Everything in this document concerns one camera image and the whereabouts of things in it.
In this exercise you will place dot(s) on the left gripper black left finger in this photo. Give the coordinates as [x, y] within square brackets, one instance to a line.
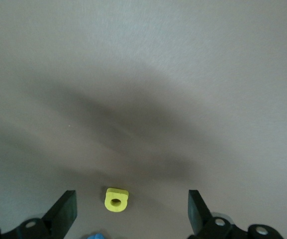
[61, 216]

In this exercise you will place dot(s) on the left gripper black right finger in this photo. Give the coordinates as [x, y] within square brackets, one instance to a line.
[200, 219]

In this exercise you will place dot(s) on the blue foam letter m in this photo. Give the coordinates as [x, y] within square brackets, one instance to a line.
[97, 236]

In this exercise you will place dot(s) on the yellow foam letter a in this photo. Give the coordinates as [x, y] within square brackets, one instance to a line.
[116, 193]

